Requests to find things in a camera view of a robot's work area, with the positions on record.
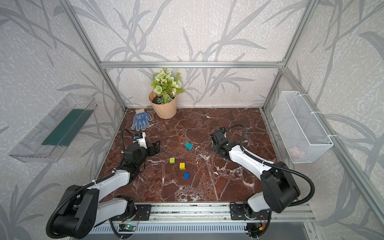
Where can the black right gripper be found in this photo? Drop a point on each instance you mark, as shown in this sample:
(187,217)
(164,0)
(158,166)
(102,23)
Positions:
(217,139)

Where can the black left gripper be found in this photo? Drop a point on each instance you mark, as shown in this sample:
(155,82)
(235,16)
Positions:
(153,148)

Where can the blue wood block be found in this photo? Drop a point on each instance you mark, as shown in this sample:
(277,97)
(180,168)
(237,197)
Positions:
(187,175)

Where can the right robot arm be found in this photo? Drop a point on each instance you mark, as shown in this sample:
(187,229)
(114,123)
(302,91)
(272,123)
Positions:
(279,188)

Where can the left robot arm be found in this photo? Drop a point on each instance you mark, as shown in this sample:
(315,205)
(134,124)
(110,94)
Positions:
(81,207)

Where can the teal triangular wood block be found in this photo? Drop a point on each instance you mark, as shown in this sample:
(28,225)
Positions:
(188,146)

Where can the blue work glove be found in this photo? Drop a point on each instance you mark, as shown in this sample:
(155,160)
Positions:
(141,120)

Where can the beige flower pot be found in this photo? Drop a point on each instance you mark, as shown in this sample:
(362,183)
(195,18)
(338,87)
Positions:
(166,111)

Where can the green white artificial flowers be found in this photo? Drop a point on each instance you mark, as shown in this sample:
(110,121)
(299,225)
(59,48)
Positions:
(166,86)

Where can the pink object in basket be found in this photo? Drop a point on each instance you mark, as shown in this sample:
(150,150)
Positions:
(295,152)

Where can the left circuit board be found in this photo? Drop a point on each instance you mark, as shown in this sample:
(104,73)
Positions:
(127,227)

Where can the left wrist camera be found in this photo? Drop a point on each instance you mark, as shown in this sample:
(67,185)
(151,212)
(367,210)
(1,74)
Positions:
(140,138)

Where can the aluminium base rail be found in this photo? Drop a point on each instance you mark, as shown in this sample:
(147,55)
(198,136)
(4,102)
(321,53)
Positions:
(210,212)

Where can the white wire mesh basket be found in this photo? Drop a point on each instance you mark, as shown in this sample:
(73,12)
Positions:
(300,127)

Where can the clear plastic wall shelf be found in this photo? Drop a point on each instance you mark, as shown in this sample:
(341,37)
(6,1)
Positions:
(48,141)

